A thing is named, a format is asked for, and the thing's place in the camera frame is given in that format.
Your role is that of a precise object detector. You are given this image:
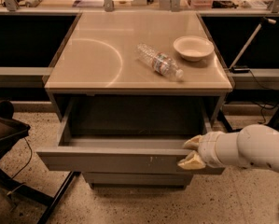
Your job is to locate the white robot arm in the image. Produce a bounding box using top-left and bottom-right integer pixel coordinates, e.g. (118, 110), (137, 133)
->
(177, 124), (279, 174)

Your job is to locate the white bowl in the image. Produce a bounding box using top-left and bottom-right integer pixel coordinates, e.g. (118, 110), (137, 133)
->
(174, 35), (215, 62)

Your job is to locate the black chair left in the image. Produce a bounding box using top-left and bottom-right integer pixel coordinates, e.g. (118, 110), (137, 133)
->
(0, 100), (79, 224)

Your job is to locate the clear plastic water bottle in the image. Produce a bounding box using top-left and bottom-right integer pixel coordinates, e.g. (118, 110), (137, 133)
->
(136, 43), (184, 80)

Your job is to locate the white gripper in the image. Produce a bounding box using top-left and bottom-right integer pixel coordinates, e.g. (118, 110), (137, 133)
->
(177, 132), (223, 170)

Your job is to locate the grey drawer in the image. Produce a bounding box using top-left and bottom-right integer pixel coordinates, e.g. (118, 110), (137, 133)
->
(35, 96), (226, 175)
(83, 172), (192, 186)

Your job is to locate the white rod with stand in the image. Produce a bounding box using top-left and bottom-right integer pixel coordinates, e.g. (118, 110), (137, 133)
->
(229, 17), (277, 71)

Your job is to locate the grey top drawer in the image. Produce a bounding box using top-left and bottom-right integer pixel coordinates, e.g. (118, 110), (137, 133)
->
(35, 96), (226, 175)

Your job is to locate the grey drawer cabinet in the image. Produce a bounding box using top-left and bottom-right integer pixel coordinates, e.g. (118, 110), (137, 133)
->
(43, 10), (234, 190)

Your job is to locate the black wheeled stand base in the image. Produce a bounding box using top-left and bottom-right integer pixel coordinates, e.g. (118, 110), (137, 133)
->
(217, 102), (279, 132)

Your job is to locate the grey bottom drawer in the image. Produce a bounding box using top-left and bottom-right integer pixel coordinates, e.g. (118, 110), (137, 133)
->
(83, 172), (192, 186)

